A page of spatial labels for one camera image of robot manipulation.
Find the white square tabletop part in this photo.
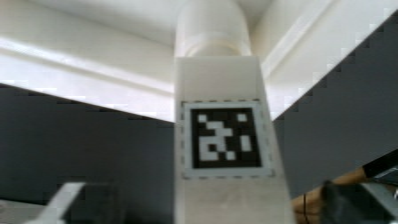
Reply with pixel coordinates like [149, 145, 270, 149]
[0, 0, 398, 121]

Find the white table leg with tag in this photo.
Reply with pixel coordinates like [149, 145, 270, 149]
[174, 0, 295, 224]

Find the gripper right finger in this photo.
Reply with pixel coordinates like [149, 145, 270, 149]
[321, 166, 398, 224]

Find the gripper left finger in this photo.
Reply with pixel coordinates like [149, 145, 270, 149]
[32, 182, 124, 224]

